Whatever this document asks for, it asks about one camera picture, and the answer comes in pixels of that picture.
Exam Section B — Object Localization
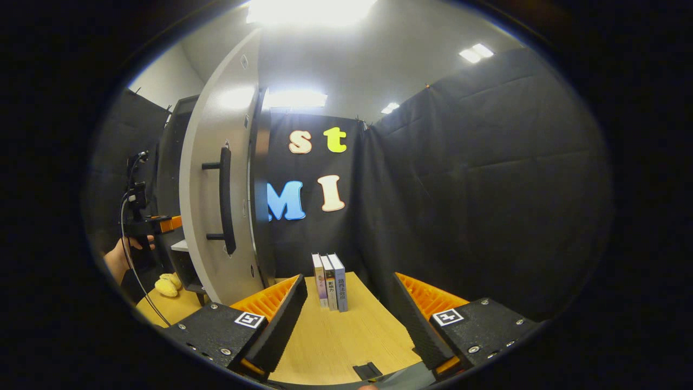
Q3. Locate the dark grey cabinet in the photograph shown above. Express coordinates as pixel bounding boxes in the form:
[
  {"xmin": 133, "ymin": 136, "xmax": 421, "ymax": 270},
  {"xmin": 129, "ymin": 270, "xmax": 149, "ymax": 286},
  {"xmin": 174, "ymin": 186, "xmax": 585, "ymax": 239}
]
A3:
[{"xmin": 154, "ymin": 87, "xmax": 278, "ymax": 307}]

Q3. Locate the blue grey spine book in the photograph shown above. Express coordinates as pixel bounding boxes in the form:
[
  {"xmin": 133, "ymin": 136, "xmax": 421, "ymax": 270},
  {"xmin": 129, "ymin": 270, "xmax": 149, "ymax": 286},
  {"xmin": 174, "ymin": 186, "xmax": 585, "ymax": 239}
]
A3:
[{"xmin": 327, "ymin": 252, "xmax": 349, "ymax": 313}]

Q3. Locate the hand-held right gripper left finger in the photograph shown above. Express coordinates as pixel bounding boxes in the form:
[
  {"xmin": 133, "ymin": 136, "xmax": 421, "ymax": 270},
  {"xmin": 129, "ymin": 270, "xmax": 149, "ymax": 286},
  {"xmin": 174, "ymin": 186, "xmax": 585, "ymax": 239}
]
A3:
[{"xmin": 162, "ymin": 274, "xmax": 308, "ymax": 382}]

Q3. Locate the black cabinet door handle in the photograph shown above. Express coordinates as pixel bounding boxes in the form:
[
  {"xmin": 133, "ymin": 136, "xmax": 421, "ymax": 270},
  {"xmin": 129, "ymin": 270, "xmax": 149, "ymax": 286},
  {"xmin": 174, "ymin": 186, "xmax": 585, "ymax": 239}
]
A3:
[{"xmin": 202, "ymin": 145, "xmax": 237, "ymax": 256}]

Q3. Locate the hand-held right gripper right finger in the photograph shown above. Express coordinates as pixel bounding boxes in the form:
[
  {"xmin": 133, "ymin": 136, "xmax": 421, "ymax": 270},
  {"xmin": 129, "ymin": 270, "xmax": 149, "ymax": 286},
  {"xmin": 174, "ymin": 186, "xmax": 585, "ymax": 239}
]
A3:
[{"xmin": 389, "ymin": 272, "xmax": 542, "ymax": 381}]

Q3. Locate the black backdrop cloth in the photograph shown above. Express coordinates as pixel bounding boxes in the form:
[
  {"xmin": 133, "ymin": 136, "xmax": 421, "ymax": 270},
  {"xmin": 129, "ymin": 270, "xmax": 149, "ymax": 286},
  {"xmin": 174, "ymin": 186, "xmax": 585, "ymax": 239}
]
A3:
[{"xmin": 87, "ymin": 48, "xmax": 615, "ymax": 323}]

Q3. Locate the small black clip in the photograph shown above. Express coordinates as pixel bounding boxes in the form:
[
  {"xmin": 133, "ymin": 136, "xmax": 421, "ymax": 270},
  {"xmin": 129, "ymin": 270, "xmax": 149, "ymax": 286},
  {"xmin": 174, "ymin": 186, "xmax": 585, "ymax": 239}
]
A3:
[{"xmin": 352, "ymin": 361, "xmax": 383, "ymax": 381}]

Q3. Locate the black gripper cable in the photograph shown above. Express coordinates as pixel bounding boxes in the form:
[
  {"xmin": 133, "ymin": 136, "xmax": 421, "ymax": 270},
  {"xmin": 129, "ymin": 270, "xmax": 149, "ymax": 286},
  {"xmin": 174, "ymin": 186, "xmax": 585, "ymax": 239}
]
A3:
[{"xmin": 119, "ymin": 195, "xmax": 172, "ymax": 327}]

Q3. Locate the cream plush toy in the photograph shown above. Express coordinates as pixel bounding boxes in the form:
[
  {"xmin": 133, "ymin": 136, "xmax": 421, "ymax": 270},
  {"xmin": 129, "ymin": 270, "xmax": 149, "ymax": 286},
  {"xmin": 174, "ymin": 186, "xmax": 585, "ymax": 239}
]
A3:
[{"xmin": 154, "ymin": 272, "xmax": 183, "ymax": 298}]

